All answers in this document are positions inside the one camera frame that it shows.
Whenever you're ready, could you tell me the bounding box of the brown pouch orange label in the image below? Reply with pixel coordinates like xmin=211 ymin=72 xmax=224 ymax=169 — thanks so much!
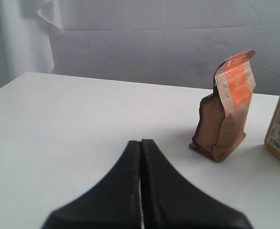
xmin=189 ymin=50 xmax=256 ymax=162

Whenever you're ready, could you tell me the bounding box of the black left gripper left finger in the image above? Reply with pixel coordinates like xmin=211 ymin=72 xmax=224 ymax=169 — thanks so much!
xmin=42 ymin=141 xmax=142 ymax=229

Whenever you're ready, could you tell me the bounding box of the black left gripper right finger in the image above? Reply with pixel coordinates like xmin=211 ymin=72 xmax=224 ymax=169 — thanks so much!
xmin=140 ymin=139 xmax=253 ymax=229

